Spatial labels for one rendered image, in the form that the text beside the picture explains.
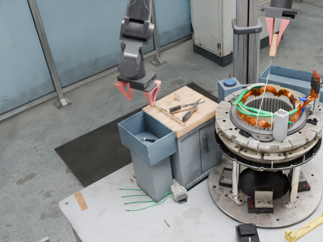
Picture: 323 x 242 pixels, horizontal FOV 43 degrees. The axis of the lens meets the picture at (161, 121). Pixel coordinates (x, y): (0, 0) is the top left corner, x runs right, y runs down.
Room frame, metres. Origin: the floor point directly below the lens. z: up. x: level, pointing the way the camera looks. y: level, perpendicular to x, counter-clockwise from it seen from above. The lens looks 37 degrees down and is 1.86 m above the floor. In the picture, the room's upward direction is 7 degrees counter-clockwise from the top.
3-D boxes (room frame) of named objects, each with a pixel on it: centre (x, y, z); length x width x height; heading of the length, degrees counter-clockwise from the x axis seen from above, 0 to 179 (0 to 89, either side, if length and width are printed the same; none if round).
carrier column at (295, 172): (0.88, -0.39, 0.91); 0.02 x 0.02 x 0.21
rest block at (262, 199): (0.88, -0.29, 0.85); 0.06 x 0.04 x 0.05; 79
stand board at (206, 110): (1.13, -0.07, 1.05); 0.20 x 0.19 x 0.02; 124
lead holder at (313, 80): (0.95, -0.45, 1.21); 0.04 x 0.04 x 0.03; 37
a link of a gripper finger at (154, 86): (1.02, 0.03, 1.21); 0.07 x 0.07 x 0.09; 54
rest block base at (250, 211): (0.87, -0.28, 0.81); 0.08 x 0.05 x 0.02; 79
